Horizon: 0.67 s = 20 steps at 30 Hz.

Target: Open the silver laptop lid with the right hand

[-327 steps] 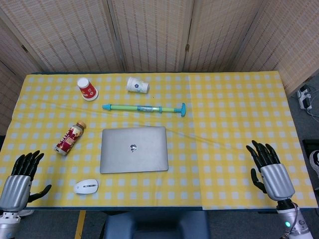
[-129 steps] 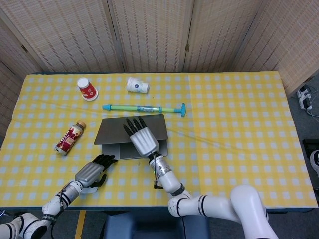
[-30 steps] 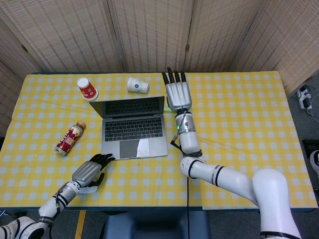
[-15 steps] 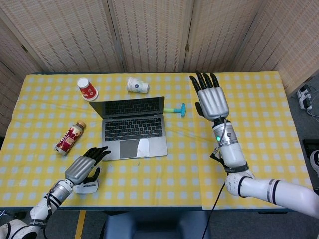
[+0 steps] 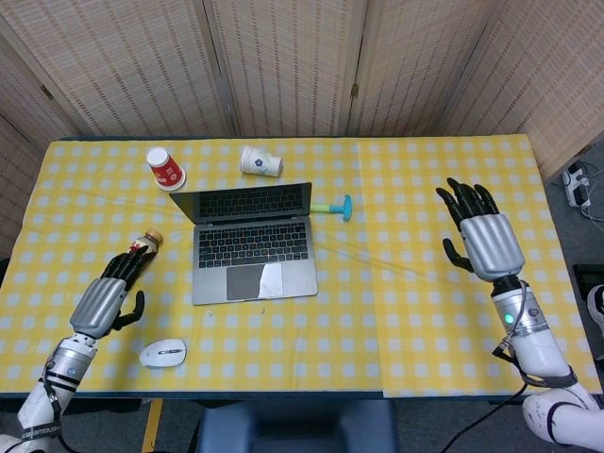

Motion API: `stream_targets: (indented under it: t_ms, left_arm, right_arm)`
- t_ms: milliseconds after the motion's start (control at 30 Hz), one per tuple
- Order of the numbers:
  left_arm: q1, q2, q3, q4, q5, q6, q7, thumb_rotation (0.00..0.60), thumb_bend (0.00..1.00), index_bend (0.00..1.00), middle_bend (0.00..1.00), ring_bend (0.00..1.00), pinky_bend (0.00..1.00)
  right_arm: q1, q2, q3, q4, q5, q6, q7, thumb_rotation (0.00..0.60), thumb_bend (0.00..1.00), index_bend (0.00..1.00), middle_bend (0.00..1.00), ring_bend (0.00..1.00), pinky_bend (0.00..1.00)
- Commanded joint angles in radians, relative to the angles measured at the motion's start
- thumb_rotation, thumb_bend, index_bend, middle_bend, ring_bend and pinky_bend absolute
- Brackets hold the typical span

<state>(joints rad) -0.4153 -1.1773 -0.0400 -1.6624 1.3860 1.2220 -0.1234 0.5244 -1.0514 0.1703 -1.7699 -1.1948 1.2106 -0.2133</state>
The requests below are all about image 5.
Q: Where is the small yellow checked tablecloth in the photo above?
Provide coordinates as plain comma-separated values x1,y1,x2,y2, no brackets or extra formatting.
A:
357,135,603,398

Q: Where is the white computer mouse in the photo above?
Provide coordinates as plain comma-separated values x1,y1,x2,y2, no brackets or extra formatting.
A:
139,338,188,369

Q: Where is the green blue toy water pump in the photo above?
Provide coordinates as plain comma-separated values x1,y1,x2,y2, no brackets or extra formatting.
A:
310,194,354,223

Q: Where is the yellow floor tape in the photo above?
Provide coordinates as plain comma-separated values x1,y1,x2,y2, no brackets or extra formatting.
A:
141,398,164,453

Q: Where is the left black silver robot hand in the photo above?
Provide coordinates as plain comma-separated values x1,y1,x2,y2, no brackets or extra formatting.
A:
69,248,146,340

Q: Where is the red paper cup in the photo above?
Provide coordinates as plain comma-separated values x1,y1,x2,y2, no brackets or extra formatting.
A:
144,146,187,192

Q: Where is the white power strip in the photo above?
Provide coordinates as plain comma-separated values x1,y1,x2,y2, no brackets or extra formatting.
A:
561,162,594,209

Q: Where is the large yellow checked tablecloth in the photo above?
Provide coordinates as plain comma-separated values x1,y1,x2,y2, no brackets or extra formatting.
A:
0,140,384,394

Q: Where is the silver laptop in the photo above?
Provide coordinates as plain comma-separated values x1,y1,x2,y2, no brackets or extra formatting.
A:
168,182,320,307

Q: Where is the black box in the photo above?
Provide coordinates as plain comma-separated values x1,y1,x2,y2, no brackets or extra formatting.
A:
572,262,604,363

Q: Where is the blue padded chair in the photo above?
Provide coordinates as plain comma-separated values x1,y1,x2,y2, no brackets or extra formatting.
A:
195,399,400,453

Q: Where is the white paper cup blue print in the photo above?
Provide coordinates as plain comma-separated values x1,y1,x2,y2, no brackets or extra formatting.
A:
238,144,284,178

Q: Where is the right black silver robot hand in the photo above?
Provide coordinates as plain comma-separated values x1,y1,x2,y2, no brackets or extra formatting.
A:
435,177,527,283

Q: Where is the red drink bottle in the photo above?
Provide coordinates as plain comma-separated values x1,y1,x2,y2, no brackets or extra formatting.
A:
127,228,164,266

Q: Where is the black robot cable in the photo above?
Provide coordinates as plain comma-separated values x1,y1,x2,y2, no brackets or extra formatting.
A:
441,380,530,453

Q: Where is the black white sneaker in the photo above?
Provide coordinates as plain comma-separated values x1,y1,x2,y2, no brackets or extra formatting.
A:
586,284,604,339

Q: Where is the woven bamboo folding screen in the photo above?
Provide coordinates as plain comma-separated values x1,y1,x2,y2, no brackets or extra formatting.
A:
0,0,604,259

